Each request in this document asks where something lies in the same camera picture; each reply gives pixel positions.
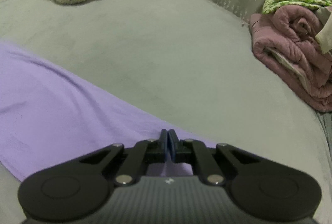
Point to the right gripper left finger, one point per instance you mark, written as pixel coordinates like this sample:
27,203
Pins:
163,146

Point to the cream white garment on pile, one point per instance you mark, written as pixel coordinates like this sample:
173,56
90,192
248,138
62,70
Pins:
324,37

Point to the grey pillow on pile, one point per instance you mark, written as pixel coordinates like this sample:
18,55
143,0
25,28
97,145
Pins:
323,14

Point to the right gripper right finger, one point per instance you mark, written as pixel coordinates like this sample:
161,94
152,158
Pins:
175,147

